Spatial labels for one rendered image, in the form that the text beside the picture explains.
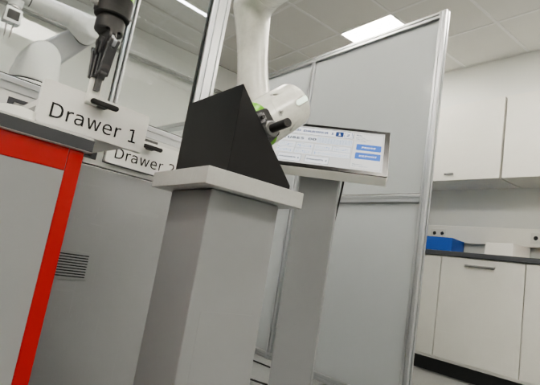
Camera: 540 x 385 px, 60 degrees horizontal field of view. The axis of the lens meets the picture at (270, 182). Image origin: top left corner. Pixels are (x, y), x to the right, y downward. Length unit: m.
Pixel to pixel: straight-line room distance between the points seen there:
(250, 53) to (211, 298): 0.78
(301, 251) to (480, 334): 2.06
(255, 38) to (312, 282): 0.93
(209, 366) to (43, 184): 0.52
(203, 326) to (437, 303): 2.93
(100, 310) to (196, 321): 0.68
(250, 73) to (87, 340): 1.00
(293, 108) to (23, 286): 0.76
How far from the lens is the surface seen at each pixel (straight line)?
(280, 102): 1.25
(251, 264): 1.12
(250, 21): 1.54
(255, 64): 1.48
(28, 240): 0.97
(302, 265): 1.85
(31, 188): 0.96
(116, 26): 1.33
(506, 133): 4.24
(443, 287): 3.81
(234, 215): 1.08
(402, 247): 2.47
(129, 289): 1.73
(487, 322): 3.65
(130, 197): 1.69
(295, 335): 1.87
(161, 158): 1.73
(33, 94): 1.60
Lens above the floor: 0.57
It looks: 10 degrees up
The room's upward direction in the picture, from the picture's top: 10 degrees clockwise
